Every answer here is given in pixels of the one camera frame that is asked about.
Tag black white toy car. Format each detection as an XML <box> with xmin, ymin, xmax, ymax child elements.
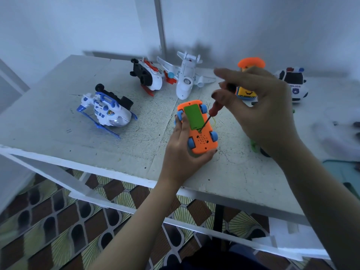
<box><xmin>278</xmin><ymin>67</ymin><xmax>309</xmax><ymax>102</ymax></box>

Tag yellow orange toy car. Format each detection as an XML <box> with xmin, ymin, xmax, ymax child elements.
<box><xmin>235</xmin><ymin>57</ymin><xmax>267</xmax><ymax>106</ymax></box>

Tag red white toy vehicle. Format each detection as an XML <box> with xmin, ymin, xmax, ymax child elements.
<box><xmin>130</xmin><ymin>58</ymin><xmax>165</xmax><ymax>97</ymax></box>

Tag white blue toy vehicle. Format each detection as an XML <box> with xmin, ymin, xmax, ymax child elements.
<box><xmin>76</xmin><ymin>83</ymin><xmax>138</xmax><ymax>139</ymax></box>

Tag green orange toy car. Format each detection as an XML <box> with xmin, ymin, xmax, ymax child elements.
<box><xmin>176</xmin><ymin>99</ymin><xmax>219</xmax><ymax>154</ymax></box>

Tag red screwdriver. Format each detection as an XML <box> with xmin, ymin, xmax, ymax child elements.
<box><xmin>201</xmin><ymin>81</ymin><xmax>238</xmax><ymax>128</ymax></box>

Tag person's right hand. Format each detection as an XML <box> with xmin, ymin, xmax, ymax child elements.
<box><xmin>210</xmin><ymin>66</ymin><xmax>302</xmax><ymax>161</ymax></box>

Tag clear plastic container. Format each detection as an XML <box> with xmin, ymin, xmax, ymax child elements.
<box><xmin>312</xmin><ymin>118</ymin><xmax>360</xmax><ymax>162</ymax></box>

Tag person's left forearm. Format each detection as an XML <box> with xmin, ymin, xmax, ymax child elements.
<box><xmin>87</xmin><ymin>177</ymin><xmax>181</xmax><ymax>270</ymax></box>

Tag person's dark trousers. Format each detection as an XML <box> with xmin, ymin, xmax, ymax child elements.
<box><xmin>163</xmin><ymin>241</ymin><xmax>282</xmax><ymax>270</ymax></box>

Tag teal container lid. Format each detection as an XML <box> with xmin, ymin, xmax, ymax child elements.
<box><xmin>337</xmin><ymin>160</ymin><xmax>360</xmax><ymax>199</ymax></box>

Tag person's left hand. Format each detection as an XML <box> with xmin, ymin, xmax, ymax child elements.
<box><xmin>159</xmin><ymin>112</ymin><xmax>219</xmax><ymax>186</ymax></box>

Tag white toy airplane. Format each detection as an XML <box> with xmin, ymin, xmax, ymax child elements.
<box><xmin>156</xmin><ymin>51</ymin><xmax>217</xmax><ymax>101</ymax></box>

